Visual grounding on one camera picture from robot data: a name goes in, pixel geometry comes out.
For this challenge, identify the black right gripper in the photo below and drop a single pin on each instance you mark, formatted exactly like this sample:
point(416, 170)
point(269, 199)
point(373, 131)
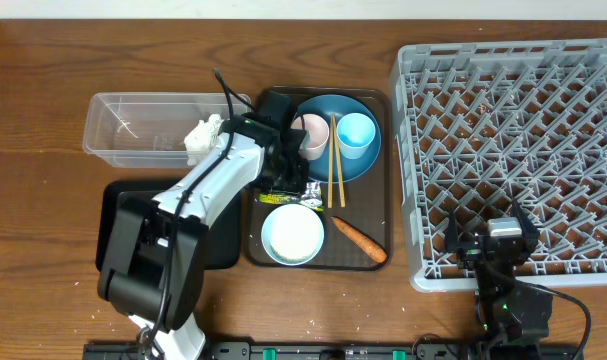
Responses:
point(470, 251)

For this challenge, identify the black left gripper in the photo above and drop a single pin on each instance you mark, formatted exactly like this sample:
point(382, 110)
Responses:
point(298, 189)

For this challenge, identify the light blue bowl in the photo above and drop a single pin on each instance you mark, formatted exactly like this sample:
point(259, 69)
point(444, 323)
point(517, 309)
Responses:
point(265, 239)

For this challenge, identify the white tissue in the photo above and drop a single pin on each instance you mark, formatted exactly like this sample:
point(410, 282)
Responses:
point(202, 139)

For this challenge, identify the white rice heap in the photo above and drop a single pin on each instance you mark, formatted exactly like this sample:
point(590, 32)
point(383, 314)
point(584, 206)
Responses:
point(294, 234)

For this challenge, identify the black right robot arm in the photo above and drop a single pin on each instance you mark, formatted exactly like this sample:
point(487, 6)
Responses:
point(515, 316)

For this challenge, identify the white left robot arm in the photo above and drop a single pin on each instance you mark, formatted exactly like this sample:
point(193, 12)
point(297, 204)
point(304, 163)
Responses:
point(151, 257)

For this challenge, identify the grey dishwasher rack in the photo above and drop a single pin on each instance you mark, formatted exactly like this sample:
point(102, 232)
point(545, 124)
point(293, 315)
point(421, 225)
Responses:
point(480, 126)

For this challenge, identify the pink cup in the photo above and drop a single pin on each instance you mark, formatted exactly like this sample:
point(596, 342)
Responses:
point(317, 135)

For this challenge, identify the wooden chopstick right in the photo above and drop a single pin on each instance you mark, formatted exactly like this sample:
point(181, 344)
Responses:
point(338, 161)

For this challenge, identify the dark blue plate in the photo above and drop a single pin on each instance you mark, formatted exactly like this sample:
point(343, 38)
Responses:
point(340, 105)

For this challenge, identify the light blue cup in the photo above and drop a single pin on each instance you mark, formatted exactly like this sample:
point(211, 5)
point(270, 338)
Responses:
point(355, 132)

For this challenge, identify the brown serving tray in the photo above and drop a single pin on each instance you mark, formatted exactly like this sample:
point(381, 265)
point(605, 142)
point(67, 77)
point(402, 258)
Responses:
point(368, 197)

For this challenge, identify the orange carrot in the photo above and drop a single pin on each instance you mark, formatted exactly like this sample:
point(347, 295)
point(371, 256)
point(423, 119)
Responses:
point(367, 245)

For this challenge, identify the clear plastic bin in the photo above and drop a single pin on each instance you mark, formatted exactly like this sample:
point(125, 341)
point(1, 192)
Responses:
point(147, 129)

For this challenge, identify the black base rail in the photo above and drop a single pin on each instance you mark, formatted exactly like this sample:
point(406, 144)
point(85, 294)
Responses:
point(245, 351)

